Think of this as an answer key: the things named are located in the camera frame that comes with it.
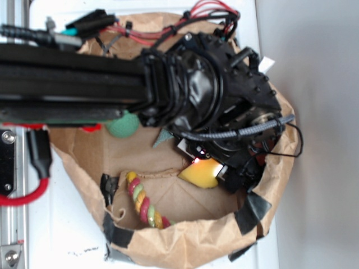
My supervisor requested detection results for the teal cloth towel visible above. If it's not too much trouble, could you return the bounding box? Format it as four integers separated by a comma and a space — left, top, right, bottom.
153, 128, 174, 148

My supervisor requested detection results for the black mounting bracket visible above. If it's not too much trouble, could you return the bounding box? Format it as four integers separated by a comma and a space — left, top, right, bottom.
1, 129, 16, 197

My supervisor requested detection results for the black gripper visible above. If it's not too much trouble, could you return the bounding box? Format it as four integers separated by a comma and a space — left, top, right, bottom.
175, 33, 286, 193

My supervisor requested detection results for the red sleeved cable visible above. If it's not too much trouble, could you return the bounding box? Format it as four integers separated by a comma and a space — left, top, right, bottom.
0, 176, 51, 207

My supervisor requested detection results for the aluminium frame rail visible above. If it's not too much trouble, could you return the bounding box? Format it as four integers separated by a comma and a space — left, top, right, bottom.
1, 1, 31, 268

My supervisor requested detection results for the grey braided cable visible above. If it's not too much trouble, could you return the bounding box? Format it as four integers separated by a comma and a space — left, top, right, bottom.
179, 114, 296, 141

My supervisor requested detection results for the green rubber ball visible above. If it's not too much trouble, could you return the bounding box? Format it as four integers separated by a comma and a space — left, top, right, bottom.
105, 110, 140, 138

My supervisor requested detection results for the yellow sponge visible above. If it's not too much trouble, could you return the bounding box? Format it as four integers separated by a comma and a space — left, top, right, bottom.
178, 158, 223, 189

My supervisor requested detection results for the multicolour twisted rope toy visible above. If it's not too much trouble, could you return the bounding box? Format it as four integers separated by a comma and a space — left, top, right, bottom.
126, 171, 175, 229

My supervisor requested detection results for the red wire bundle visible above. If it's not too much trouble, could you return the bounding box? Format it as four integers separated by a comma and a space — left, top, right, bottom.
105, 0, 241, 45

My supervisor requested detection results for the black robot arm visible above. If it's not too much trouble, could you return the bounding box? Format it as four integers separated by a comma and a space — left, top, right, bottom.
1, 33, 294, 192

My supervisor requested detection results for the brown paper bag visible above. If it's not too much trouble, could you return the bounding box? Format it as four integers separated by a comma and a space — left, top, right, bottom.
47, 12, 297, 269

